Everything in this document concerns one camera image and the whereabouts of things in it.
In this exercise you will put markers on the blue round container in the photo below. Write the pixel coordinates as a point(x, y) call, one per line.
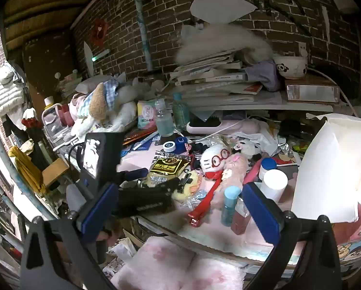
point(181, 142)

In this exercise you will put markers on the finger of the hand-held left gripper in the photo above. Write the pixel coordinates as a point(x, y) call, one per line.
point(144, 201)
point(135, 173)

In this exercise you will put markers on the brown cardboard box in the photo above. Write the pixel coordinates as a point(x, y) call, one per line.
point(312, 93)

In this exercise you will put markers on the pink fluffy plush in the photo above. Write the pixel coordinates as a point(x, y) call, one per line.
point(235, 172)

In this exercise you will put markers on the green striped wrapper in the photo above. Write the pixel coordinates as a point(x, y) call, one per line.
point(301, 148)

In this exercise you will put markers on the pink printed paper bag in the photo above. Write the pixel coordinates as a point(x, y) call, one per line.
point(328, 172)

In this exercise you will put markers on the clear plastic bottle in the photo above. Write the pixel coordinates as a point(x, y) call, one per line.
point(164, 123)

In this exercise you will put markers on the white pen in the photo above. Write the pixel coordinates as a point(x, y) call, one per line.
point(144, 142)

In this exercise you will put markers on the clear plastic bag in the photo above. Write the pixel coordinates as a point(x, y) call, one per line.
point(218, 141)

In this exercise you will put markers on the dog plush plaid cloth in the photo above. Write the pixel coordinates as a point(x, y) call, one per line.
point(100, 105)

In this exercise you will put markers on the yellow cloth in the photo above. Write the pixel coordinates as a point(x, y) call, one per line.
point(26, 169)

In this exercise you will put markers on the white plastic basket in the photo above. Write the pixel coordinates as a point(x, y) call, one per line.
point(49, 120)

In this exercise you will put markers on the white cylinder jar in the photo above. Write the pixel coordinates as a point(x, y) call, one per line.
point(274, 184)

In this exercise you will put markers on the pastel tissue packet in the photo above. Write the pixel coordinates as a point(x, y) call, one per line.
point(145, 116)

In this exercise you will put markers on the green plastic bottle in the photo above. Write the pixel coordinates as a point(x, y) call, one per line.
point(180, 114)

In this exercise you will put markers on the white fluffy fur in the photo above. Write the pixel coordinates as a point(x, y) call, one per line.
point(216, 40)

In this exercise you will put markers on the blue tape roll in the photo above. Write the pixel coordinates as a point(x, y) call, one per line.
point(170, 146)

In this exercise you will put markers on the white panda bowl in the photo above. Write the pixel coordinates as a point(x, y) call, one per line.
point(292, 66)

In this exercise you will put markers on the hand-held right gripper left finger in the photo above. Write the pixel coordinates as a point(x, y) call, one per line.
point(97, 214)

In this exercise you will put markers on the black yellow snack packet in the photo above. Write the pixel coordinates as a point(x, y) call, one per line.
point(165, 167)

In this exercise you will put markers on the pink bottle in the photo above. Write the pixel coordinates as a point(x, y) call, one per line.
point(239, 222)

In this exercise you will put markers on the rolled poster tube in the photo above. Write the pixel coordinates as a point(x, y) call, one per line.
point(142, 30)

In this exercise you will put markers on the black white plush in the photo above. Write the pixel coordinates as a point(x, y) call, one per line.
point(248, 149)

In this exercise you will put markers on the white bottle blue cap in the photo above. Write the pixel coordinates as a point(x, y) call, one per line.
point(267, 164)

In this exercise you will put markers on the green glow stick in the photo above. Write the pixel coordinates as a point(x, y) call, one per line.
point(101, 55)

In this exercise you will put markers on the white puffer jacket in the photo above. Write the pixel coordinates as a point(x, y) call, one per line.
point(6, 92)

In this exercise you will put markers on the red rose bouquet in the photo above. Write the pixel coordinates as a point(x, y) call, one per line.
point(30, 123)

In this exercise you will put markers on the red heart decoration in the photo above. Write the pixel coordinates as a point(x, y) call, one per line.
point(98, 31)

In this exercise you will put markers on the white shelf board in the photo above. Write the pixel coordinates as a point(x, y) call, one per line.
point(274, 104)

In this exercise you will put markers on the pink printed desk mat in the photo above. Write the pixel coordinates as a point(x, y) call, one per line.
point(135, 160)

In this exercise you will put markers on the stack of books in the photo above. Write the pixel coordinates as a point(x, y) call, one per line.
point(210, 77)

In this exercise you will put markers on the orange pencils bundle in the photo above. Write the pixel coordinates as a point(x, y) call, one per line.
point(138, 136)

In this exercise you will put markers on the white paper sheet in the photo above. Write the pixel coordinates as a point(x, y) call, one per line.
point(219, 6)

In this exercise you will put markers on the light blue bottle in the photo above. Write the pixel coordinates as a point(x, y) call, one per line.
point(230, 208)

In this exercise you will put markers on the purple cloth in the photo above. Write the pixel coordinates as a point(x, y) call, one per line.
point(263, 75)

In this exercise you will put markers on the white wall socket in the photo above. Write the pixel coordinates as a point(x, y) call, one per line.
point(302, 48)

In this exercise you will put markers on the pink tube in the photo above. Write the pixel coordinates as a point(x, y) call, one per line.
point(254, 169)

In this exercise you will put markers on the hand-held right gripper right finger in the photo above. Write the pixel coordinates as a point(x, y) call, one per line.
point(260, 214)

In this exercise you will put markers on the red plastic clip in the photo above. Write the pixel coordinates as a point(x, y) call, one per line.
point(203, 207)

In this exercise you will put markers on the white cat plush red glasses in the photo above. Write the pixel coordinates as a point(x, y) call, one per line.
point(212, 160)

